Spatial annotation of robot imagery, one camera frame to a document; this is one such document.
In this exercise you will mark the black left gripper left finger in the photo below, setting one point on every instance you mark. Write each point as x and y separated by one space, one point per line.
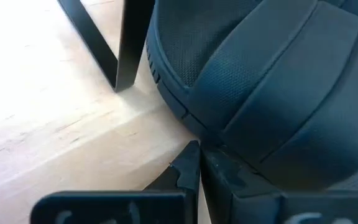
179 180

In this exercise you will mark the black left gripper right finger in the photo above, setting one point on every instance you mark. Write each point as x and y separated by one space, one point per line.
228 193

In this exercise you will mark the black slide sandal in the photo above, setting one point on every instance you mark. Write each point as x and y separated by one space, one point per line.
259 77

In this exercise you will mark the wooden shelf with black legs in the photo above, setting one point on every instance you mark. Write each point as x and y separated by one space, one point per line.
129 46

